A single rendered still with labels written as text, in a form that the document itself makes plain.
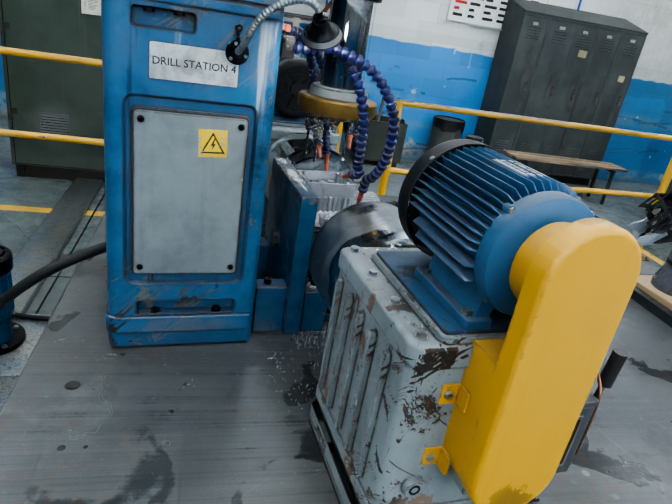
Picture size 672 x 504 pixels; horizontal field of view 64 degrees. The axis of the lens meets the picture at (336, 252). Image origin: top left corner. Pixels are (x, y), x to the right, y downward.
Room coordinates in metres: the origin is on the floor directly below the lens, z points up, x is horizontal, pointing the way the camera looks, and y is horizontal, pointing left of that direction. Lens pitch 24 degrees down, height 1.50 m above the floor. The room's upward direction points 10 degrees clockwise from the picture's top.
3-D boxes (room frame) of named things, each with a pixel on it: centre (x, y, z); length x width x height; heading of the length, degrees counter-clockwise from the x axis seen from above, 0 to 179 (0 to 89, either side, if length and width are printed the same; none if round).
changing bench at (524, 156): (6.10, -2.38, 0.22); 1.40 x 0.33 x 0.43; 103
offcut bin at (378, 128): (6.26, -0.28, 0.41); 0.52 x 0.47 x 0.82; 105
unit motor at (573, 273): (0.68, -0.25, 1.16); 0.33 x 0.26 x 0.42; 21
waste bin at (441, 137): (6.56, -1.07, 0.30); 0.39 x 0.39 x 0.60
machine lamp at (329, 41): (0.96, 0.14, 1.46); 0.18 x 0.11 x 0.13; 111
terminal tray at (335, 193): (1.25, 0.05, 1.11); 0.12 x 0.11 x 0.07; 111
